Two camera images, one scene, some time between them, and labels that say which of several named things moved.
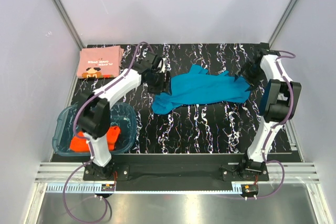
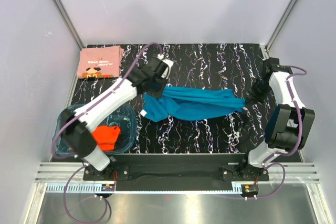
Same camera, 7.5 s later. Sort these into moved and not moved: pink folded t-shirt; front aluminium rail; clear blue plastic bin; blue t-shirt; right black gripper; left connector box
Moved: right black gripper; blue t-shirt
Not moved: left connector box; pink folded t-shirt; front aluminium rail; clear blue plastic bin
